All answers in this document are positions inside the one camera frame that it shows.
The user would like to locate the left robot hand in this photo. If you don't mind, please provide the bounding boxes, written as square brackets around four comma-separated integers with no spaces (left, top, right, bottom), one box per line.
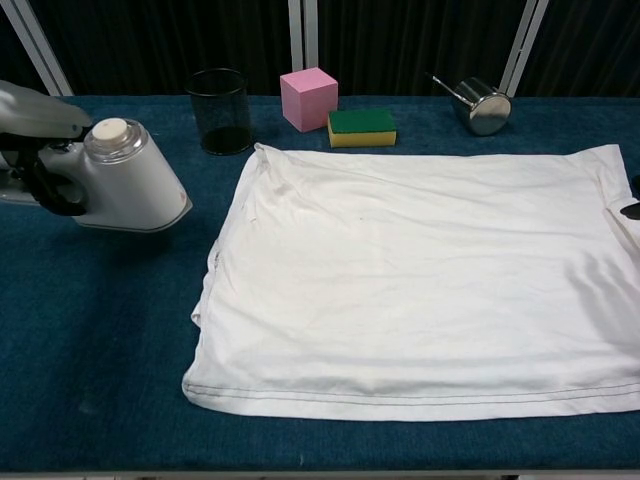
[0,78,94,216]

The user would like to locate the white handheld steam iron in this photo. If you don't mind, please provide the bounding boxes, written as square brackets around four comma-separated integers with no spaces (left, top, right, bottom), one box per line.
[0,117,194,236]

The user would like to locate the white shirt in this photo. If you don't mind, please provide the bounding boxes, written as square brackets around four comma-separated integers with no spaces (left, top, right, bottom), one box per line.
[182,142,640,424]

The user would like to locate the black mesh pen cup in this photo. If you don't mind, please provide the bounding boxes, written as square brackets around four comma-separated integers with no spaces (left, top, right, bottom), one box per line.
[185,68,254,157]

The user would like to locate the blue table cloth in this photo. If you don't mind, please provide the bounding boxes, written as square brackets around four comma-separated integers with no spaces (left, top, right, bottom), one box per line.
[0,94,640,476]

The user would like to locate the pink cube block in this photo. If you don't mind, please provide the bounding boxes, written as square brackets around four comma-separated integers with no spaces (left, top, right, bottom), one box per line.
[279,67,341,134]

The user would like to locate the green and yellow sponge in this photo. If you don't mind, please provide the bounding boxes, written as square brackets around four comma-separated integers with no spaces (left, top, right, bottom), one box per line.
[327,108,399,150]

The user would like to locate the black curtain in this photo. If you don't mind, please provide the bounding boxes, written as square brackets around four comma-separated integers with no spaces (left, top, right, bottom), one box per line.
[0,0,640,100]

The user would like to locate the white slanted frame post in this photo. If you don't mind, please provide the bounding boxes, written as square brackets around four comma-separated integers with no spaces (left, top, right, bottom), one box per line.
[0,0,76,97]
[498,0,551,97]

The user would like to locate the stainless steel cup with handle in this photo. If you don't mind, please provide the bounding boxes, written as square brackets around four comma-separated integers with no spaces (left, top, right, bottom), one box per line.
[424,72,514,137]

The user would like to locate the white upright frame post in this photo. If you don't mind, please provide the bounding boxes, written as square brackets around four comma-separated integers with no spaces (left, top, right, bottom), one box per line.
[288,0,320,84]

